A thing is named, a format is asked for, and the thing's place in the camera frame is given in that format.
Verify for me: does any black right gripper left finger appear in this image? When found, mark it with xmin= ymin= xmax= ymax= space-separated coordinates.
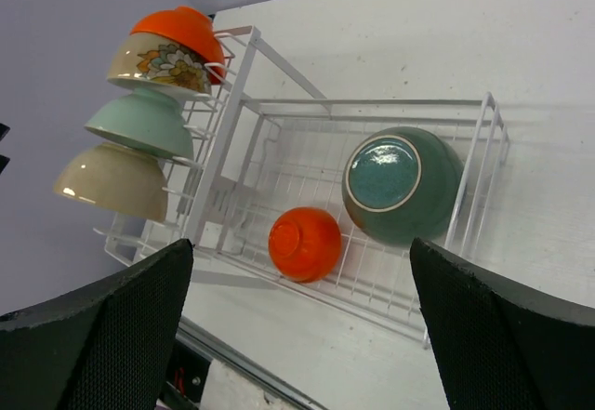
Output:
xmin=1 ymin=239 xmax=193 ymax=409

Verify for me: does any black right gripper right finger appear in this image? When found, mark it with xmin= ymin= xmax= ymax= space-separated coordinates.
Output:
xmin=410 ymin=238 xmax=594 ymax=409

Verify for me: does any plain beige bowl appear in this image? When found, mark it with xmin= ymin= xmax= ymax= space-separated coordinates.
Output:
xmin=53 ymin=142 xmax=168 ymax=222

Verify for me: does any mint green bowl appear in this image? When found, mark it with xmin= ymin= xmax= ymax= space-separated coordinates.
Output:
xmin=85 ymin=88 xmax=194 ymax=159

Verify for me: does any floral beige bowl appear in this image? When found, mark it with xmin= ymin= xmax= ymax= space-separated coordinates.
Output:
xmin=106 ymin=33 xmax=212 ymax=97

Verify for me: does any large orange bowl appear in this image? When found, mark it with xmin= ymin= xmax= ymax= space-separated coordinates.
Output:
xmin=130 ymin=6 xmax=225 ymax=65

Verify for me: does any large teal ceramic bowl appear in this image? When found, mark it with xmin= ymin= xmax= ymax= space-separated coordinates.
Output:
xmin=341 ymin=126 xmax=464 ymax=246

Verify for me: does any small orange bowl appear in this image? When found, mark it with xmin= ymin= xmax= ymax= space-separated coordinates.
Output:
xmin=268 ymin=207 xmax=342 ymax=283

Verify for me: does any white wire dish rack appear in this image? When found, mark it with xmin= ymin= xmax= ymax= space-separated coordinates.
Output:
xmin=101 ymin=26 xmax=509 ymax=344

